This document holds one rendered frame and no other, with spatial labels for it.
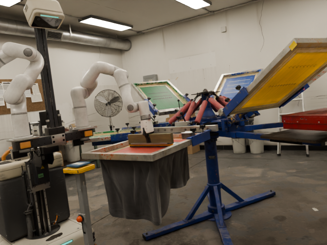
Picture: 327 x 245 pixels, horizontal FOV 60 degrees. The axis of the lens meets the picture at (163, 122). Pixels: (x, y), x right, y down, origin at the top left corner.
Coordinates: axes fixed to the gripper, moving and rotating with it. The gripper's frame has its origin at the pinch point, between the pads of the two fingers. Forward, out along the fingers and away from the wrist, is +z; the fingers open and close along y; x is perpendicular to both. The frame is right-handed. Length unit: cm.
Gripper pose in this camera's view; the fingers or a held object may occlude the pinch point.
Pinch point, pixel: (149, 139)
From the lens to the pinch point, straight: 206.2
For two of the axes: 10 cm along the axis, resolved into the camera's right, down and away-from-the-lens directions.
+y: -5.3, 1.4, -8.4
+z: 1.8, 9.8, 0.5
